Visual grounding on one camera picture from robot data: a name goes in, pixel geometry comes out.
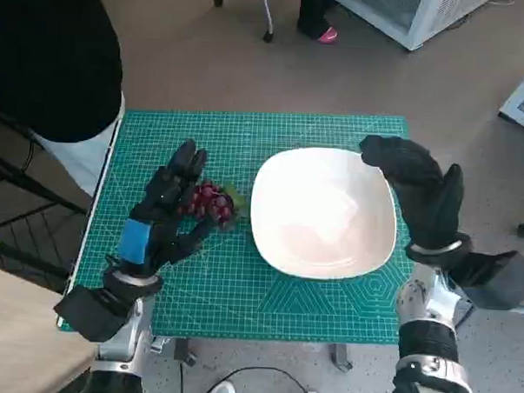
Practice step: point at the black table leg bracket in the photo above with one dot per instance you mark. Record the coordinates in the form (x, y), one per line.
(341, 358)
(183, 352)

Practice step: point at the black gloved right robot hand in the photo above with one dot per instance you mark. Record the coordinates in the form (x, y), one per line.
(423, 199)

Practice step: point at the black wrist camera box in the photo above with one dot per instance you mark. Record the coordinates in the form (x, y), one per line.
(493, 280)
(91, 313)

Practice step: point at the green cutting mat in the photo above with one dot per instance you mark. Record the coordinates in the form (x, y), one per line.
(240, 300)

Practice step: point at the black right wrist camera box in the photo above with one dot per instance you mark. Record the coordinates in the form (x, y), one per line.
(493, 280)

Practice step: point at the silver table clamp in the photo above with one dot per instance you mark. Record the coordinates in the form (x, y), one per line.
(160, 344)

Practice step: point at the white mesh cabinet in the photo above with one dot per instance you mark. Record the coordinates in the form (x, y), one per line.
(431, 17)

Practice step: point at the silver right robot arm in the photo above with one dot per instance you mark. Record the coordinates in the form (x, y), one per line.
(430, 338)

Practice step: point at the white square plate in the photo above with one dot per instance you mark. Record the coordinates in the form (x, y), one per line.
(322, 216)

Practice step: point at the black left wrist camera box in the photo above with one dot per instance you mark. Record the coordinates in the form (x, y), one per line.
(91, 313)

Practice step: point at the light wooden board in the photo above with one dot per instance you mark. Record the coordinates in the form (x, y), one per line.
(16, 338)

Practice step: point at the white chair with casters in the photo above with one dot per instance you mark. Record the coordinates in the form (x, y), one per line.
(268, 14)

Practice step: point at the red toy grape bunch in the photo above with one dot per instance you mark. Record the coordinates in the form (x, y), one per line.
(214, 203)

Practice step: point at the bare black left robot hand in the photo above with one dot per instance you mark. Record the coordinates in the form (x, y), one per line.
(166, 192)

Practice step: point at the black metal rack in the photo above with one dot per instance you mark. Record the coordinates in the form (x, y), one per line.
(10, 181)

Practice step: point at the standing person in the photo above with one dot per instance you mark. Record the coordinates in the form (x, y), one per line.
(46, 56)

